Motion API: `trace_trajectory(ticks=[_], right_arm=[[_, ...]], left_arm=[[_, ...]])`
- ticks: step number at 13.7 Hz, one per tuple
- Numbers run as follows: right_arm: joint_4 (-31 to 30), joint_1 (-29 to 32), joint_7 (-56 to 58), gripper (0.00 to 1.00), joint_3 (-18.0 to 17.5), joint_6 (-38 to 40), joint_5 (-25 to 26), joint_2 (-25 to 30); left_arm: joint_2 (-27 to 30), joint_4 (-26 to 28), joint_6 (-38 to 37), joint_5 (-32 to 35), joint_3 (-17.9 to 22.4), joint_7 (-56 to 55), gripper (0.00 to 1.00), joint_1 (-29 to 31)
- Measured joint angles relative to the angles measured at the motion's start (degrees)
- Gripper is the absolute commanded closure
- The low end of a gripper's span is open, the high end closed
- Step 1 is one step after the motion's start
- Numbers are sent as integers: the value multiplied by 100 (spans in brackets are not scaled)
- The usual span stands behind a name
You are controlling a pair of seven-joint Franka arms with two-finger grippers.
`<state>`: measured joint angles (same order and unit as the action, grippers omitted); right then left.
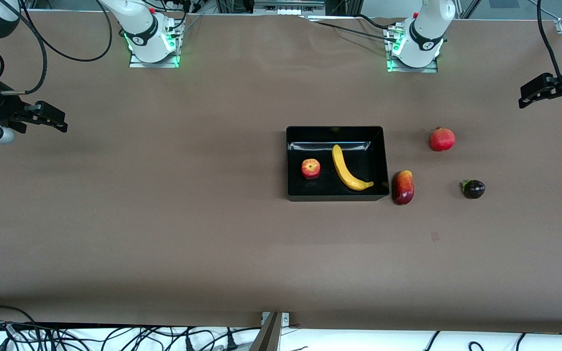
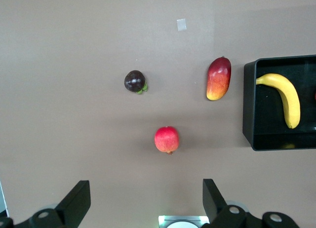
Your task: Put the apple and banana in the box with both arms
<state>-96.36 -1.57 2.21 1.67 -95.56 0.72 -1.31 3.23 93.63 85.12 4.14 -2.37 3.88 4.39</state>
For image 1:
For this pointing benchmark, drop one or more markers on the aluminium profile post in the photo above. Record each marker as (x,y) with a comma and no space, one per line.
(267,336)

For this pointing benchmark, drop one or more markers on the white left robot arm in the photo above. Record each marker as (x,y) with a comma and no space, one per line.
(422,29)

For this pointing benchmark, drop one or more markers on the black plastic box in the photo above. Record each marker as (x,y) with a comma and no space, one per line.
(373,165)

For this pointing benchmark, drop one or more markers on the yellow banana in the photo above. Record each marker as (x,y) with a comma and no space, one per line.
(342,168)

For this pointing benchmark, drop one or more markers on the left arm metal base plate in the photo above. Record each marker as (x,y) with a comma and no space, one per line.
(393,66)

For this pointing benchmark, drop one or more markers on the white power strip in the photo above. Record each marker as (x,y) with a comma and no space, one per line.
(288,7)

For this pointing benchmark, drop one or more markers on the dark purple mangosteen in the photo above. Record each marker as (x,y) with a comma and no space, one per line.
(474,189)

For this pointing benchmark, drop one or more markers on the red yellow mango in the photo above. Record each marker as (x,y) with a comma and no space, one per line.
(403,187)

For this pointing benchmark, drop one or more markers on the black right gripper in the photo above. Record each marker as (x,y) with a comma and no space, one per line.
(2,108)

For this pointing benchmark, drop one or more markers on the red yellow apple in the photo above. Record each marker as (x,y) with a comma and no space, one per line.
(311,168)

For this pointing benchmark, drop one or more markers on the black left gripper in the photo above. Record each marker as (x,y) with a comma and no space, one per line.
(560,86)

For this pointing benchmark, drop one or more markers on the small metal bracket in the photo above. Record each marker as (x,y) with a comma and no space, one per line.
(285,319)

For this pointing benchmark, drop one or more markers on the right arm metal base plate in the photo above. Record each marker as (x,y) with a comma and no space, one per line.
(137,64)

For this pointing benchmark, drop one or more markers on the table cover sheet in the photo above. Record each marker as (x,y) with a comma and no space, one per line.
(115,219)

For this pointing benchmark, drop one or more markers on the red pomegranate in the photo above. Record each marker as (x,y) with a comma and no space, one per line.
(442,140)

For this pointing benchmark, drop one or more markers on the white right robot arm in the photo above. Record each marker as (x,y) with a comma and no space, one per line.
(137,24)

